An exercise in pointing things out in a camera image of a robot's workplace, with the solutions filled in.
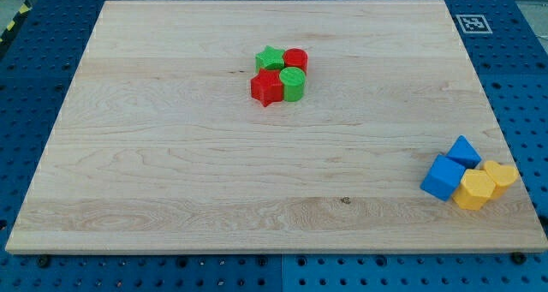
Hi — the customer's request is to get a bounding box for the red star block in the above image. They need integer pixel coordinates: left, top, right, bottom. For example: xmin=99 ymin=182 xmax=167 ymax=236
xmin=250 ymin=69 xmax=283 ymax=107

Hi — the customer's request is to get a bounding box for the green cylinder block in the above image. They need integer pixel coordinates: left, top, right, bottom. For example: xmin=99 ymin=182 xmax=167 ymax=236
xmin=279 ymin=67 xmax=306 ymax=102

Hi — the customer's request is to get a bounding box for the green star block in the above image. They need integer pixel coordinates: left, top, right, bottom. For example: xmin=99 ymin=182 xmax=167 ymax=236
xmin=255 ymin=45 xmax=285 ymax=72

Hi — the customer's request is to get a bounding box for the red cylinder block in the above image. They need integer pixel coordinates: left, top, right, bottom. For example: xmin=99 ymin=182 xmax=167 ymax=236
xmin=283 ymin=48 xmax=308 ymax=74

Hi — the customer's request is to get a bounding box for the light wooden board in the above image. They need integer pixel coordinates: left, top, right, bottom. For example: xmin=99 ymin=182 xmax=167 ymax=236
xmin=6 ymin=0 xmax=547 ymax=255

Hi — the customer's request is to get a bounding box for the blue cube block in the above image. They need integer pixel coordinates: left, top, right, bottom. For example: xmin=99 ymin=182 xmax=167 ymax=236
xmin=420 ymin=154 xmax=466 ymax=201

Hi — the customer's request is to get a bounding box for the blue triangle block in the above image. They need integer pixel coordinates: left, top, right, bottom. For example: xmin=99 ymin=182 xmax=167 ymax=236
xmin=446 ymin=135 xmax=482 ymax=169

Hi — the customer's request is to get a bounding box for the yellow hexagon block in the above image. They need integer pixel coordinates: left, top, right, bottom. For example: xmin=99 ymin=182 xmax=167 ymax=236
xmin=452 ymin=169 xmax=496 ymax=211

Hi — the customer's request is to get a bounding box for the white fiducial marker tag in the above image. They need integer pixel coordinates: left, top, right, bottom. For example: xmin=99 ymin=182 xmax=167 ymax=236
xmin=456 ymin=14 xmax=492 ymax=34

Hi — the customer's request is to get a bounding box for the yellow heart block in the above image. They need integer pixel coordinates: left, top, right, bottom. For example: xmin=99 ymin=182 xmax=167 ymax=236
xmin=482 ymin=160 xmax=519 ymax=200

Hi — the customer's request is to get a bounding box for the black bolt left front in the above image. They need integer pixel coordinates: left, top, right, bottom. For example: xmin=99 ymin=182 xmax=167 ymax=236
xmin=36 ymin=255 xmax=51 ymax=268

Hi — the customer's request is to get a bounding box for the black bolt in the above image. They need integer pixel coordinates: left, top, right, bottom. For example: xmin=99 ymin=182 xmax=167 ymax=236
xmin=510 ymin=252 xmax=527 ymax=265
xmin=36 ymin=255 xmax=51 ymax=268

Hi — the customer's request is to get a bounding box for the black bolt right front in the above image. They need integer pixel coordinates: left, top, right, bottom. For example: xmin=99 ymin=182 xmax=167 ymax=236
xmin=510 ymin=252 xmax=527 ymax=265

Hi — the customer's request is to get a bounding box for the yellow black hazard tape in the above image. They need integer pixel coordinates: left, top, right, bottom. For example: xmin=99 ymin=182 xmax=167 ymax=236
xmin=1 ymin=0 xmax=33 ymax=45

